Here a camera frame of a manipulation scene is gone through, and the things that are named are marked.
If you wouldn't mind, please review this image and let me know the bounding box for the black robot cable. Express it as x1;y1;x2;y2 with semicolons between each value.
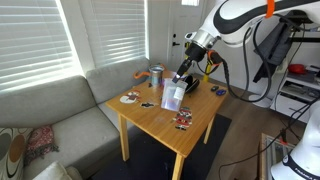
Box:
196;13;320;104

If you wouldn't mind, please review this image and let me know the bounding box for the grey sofa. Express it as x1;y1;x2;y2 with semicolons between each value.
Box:
0;58;149;180

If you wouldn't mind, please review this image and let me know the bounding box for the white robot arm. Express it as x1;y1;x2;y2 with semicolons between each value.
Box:
173;0;320;83

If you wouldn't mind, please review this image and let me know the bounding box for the red paisley cushion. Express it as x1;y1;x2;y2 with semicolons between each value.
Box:
24;125;59;166

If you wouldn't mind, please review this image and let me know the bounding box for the clear plastic cup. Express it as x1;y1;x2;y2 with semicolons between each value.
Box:
161;78;187;111

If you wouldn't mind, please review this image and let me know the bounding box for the patterned round cushion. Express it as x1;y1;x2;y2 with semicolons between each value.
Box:
0;128;32;180

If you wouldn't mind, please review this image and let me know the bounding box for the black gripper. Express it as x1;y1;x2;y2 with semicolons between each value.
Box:
172;43;207;83

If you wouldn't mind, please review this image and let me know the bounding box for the small dark sticker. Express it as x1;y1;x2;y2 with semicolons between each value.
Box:
140;102;156;108

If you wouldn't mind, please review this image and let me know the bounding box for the metallic tumbler cup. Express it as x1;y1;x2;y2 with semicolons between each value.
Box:
149;65;164;86

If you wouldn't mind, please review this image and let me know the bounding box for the black glasses case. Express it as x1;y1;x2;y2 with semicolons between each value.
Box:
184;75;200;93

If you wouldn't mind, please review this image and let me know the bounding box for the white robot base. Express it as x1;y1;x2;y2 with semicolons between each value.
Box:
271;101;320;180

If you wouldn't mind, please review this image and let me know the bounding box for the wooden table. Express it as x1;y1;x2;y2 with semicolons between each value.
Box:
106;81;225;180

